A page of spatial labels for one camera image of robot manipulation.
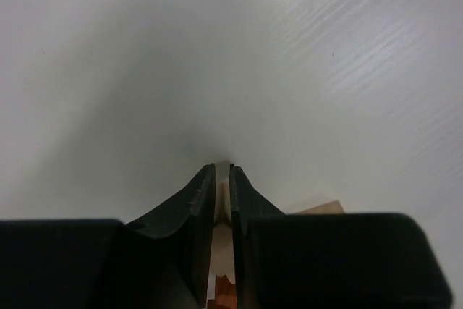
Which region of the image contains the red-brown notched block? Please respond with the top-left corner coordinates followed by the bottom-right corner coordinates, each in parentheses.
top-left (205, 275), bottom-right (237, 309)

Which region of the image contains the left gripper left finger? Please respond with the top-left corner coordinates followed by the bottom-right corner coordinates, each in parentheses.
top-left (127, 164), bottom-right (216, 308)

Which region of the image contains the light long wood block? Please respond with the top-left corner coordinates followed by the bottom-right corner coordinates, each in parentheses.
top-left (208, 162), bottom-right (344, 288)

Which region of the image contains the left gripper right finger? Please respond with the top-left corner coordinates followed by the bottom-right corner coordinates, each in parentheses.
top-left (229, 165), bottom-right (289, 308)

